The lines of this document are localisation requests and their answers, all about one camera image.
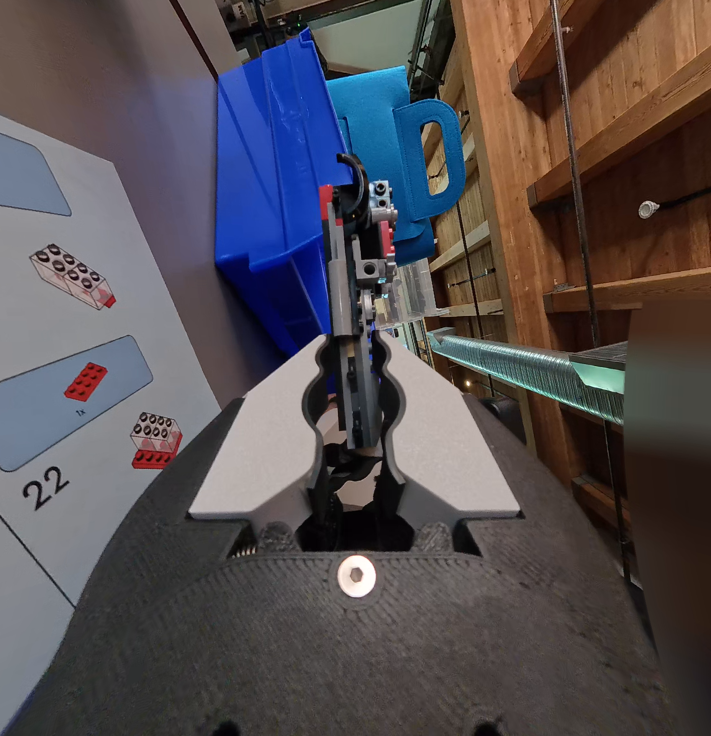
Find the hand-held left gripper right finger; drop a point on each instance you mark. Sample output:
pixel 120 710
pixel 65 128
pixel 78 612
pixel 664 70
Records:
pixel 453 460

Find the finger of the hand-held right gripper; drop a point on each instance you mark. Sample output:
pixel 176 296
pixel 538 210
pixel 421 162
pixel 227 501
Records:
pixel 358 491

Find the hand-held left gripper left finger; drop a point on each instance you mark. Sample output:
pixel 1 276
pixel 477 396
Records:
pixel 252 460

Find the grey toy brick vehicle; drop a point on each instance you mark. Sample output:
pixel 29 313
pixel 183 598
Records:
pixel 350 322

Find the blue plastic bin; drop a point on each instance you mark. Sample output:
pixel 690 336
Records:
pixel 263 172

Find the clear plastic drawer stack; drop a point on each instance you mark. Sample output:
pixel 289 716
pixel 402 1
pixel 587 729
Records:
pixel 416 290

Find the printed instruction sheet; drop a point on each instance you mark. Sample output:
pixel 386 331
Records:
pixel 74 322

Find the blue felt bag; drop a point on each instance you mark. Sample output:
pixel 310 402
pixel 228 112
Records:
pixel 367 126

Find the silver air duct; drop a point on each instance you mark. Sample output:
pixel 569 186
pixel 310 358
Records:
pixel 522 368

